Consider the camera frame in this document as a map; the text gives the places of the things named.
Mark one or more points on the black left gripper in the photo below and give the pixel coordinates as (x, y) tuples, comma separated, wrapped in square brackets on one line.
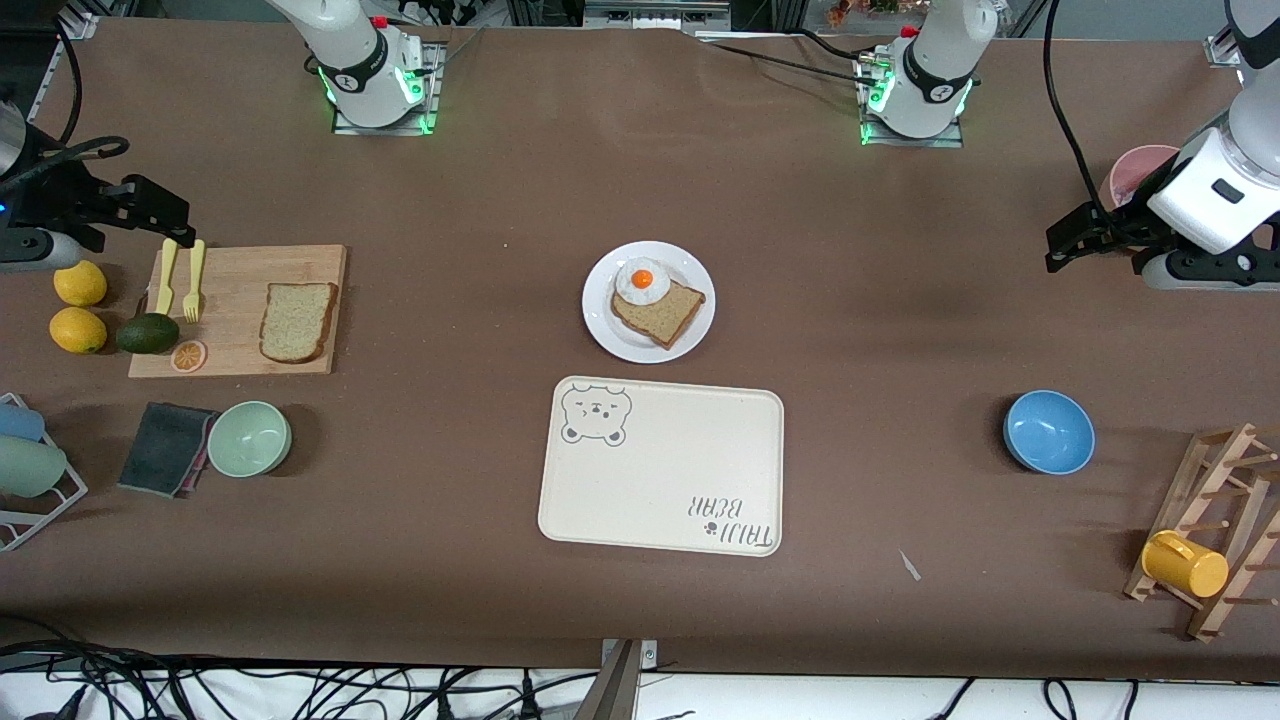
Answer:
[(1128, 219)]

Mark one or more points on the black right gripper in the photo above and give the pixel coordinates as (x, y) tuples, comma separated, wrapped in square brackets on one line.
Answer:
[(58, 193)]

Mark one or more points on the light bread slice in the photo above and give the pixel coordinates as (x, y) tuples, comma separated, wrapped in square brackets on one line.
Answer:
[(297, 322)]

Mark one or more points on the white round plate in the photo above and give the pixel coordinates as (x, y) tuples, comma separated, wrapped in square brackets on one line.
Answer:
[(620, 340)]

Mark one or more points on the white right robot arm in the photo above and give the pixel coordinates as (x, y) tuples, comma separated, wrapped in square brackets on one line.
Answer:
[(360, 80)]

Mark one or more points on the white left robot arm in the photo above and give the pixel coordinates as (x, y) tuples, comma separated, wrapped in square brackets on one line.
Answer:
[(935, 80)]

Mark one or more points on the yellow plastic knife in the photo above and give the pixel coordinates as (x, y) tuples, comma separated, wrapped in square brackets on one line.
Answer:
[(166, 275)]

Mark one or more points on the yellow plastic fork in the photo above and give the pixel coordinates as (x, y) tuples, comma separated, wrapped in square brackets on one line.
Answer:
[(194, 285)]

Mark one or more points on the pink bowl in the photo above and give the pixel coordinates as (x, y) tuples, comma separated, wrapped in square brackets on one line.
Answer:
[(1135, 170)]

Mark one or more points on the wooden cutting board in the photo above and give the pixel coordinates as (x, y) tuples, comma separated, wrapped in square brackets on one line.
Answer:
[(230, 300)]

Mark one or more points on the yellow lemon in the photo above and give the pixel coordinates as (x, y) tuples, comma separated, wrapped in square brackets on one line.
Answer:
[(78, 331), (80, 283)]

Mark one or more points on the dark green avocado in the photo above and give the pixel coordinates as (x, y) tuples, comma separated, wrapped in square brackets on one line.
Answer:
[(148, 334)]

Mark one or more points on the toy orange slice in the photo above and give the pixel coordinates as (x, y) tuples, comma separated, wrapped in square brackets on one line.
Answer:
[(189, 356)]

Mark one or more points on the blue bowl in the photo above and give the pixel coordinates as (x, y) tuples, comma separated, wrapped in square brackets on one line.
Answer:
[(1050, 432)]

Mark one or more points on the folded dark grey cloth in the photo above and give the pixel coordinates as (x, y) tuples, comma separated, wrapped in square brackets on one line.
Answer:
[(160, 450)]

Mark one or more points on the pale green bowl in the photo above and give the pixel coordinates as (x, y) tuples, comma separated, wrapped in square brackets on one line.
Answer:
[(250, 440)]

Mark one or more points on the light blue cup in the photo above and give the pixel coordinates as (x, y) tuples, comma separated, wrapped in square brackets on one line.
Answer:
[(20, 422)]

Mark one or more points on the pale green cup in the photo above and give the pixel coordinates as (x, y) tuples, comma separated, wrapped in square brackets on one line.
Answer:
[(30, 467)]

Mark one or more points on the wooden mug rack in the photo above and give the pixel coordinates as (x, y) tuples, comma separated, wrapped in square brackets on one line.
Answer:
[(1235, 500)]

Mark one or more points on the yellow mug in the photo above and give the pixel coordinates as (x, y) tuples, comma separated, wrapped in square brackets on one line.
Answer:
[(1185, 565)]

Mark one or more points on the small white paper scrap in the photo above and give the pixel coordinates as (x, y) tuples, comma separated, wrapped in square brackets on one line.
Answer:
[(910, 567)]

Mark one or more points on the dark bread slice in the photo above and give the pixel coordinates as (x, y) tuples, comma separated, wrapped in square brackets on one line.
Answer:
[(670, 315)]

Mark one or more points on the toy fried egg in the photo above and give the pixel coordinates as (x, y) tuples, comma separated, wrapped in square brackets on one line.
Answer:
[(630, 290)]

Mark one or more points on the cream bear print tray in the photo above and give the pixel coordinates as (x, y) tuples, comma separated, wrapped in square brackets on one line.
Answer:
[(660, 470)]

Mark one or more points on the grey metal box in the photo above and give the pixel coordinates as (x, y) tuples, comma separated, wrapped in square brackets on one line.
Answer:
[(650, 12)]

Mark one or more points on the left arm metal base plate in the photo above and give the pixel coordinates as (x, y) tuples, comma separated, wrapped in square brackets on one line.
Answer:
[(950, 142)]

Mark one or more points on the aluminium frame profile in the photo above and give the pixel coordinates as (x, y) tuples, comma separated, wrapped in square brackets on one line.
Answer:
[(1225, 50), (80, 25)]

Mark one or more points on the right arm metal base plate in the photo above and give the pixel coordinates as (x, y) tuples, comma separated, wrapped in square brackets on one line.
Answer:
[(432, 100)]

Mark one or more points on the metal camera post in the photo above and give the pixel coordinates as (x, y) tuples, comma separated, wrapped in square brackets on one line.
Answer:
[(620, 695)]

